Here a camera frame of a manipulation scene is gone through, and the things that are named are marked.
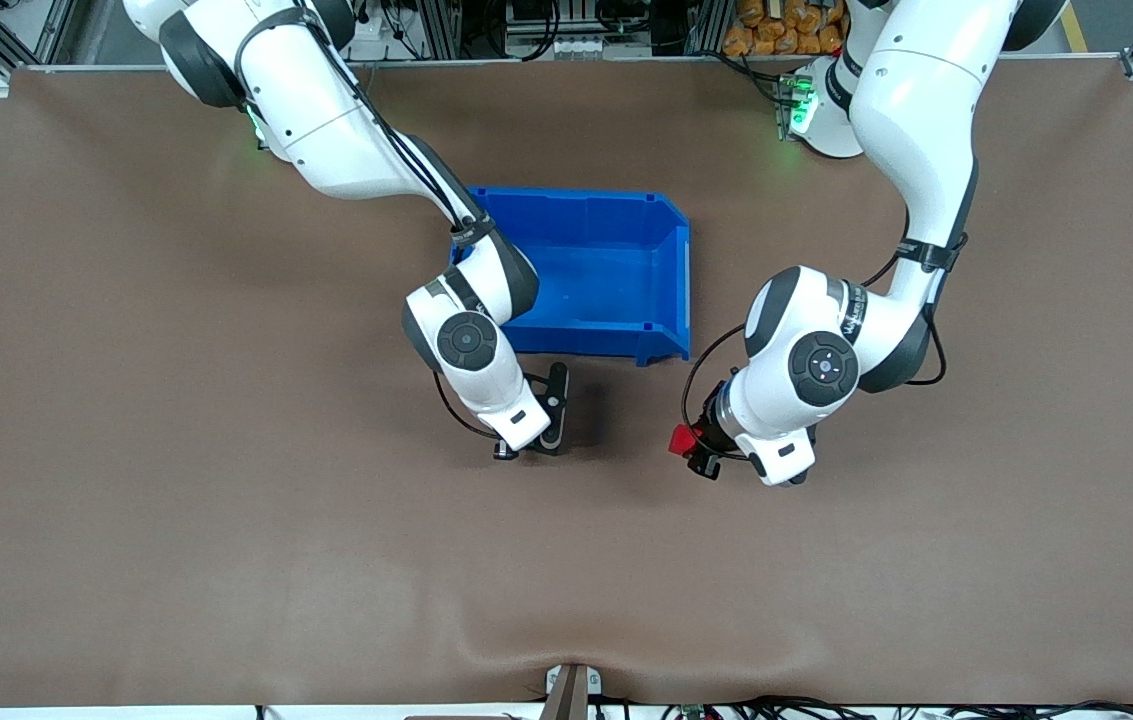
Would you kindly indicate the red cube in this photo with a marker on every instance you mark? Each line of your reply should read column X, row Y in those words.
column 684, row 440

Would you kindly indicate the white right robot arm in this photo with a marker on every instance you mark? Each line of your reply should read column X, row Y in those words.
column 326, row 120

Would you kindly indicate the blue plastic storage bin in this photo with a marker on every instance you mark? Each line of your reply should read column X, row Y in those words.
column 616, row 270

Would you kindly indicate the aluminium frame post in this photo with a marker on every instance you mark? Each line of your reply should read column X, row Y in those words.
column 441, row 28
column 706, row 25

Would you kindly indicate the brown table mat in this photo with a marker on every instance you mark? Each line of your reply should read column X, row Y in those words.
column 226, row 560

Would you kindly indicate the metal table edge clamp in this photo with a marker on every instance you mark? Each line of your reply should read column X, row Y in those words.
column 571, row 690

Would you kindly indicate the orange snack bag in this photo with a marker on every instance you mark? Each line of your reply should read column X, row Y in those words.
column 776, row 30

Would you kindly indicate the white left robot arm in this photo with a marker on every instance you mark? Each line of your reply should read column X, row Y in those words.
column 926, row 120

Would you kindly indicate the white connector block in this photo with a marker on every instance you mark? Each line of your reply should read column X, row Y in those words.
column 581, row 47

